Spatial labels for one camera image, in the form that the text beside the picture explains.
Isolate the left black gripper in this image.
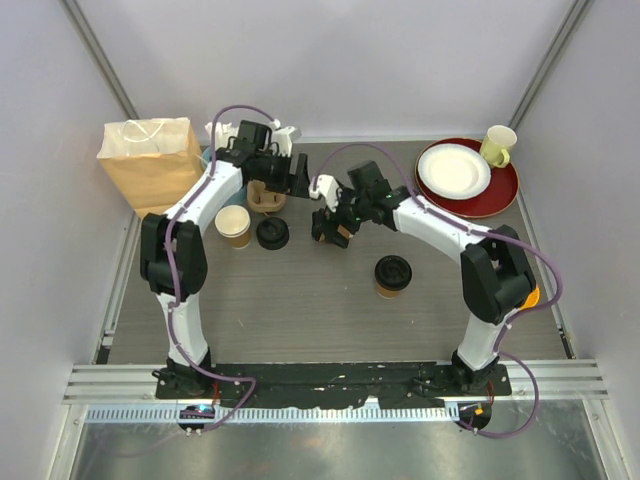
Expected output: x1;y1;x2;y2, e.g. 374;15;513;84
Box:
256;151;314;199

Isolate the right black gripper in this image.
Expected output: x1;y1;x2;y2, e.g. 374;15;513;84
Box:
318;181;372;248

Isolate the black coffee cup lid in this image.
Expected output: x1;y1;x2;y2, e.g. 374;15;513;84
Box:
374;255;413;291

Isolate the brown paper cup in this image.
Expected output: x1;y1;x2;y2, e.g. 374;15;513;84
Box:
337;225;353;239
376;283;406;299

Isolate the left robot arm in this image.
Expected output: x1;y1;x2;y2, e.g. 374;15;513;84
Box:
140;120;310;399

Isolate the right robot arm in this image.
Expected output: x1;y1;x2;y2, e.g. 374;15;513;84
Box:
309;161;536;395

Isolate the cardboard cup carrier stack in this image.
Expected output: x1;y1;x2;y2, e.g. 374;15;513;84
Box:
247;180;286;214

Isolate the stack of black lids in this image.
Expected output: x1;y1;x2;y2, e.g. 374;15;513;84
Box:
256;217;290;251

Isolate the stack of paper cups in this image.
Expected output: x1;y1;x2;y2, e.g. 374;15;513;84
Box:
214;205;251;249

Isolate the light blue straw holder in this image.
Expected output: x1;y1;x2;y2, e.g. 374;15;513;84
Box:
200;147;212;171

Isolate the white paper plate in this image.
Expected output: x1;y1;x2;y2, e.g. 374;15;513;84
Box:
417;143;491;200

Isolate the brown paper bag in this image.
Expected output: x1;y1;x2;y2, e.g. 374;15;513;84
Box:
97;117;204;218

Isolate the red round tray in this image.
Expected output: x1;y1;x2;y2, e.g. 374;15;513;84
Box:
414;137;520;219

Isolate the pale yellow mug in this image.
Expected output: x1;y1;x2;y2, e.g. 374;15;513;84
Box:
480;125;518;168

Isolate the orange bowl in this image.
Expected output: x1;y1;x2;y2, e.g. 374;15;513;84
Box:
520;286;541;310

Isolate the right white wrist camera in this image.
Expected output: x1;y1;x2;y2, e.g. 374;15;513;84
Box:
309;174;341;212

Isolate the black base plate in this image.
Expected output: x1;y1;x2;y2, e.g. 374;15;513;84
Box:
153;362;512;410

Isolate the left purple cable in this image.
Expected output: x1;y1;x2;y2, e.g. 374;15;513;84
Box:
164;104;281;434

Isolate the purple cable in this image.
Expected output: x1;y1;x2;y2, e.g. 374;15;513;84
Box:
317;143;566;441
164;104;281;434

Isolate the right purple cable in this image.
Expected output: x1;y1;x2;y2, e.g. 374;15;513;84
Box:
317;143;566;441

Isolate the aluminium frame rail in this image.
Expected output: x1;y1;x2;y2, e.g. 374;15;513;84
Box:
63;360;608;427

